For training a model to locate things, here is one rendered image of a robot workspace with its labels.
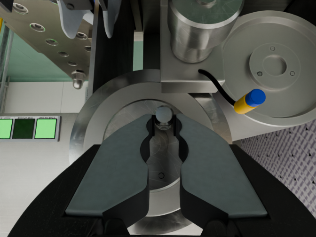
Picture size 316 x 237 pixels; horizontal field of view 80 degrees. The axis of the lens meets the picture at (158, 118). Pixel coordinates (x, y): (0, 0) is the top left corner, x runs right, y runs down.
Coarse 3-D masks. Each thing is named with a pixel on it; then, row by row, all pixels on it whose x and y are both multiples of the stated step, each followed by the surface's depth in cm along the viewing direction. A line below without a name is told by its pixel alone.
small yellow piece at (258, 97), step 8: (200, 72) 14; (208, 72) 14; (216, 80) 13; (224, 96) 12; (248, 96) 10; (256, 96) 10; (264, 96) 10; (232, 104) 12; (240, 104) 11; (248, 104) 10; (256, 104) 10; (240, 112) 11
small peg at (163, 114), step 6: (162, 108) 13; (168, 108) 13; (156, 114) 13; (162, 114) 13; (168, 114) 13; (156, 120) 13; (162, 120) 13; (168, 120) 13; (162, 126) 13; (168, 126) 14
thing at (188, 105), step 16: (112, 96) 17; (128, 96) 17; (144, 96) 17; (160, 96) 17; (176, 96) 17; (96, 112) 17; (112, 112) 17; (192, 112) 17; (96, 128) 17; (160, 192) 15; (176, 192) 15; (160, 208) 15; (176, 208) 15
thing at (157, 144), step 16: (128, 112) 16; (144, 112) 16; (176, 112) 16; (112, 128) 15; (160, 144) 15; (176, 144) 15; (160, 160) 15; (176, 160) 15; (160, 176) 15; (176, 176) 15
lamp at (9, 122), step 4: (0, 120) 51; (4, 120) 51; (8, 120) 51; (0, 124) 51; (4, 124) 51; (8, 124) 51; (0, 128) 51; (4, 128) 51; (8, 128) 51; (0, 132) 51; (4, 132) 51; (8, 132) 51; (0, 136) 50; (4, 136) 50; (8, 136) 50
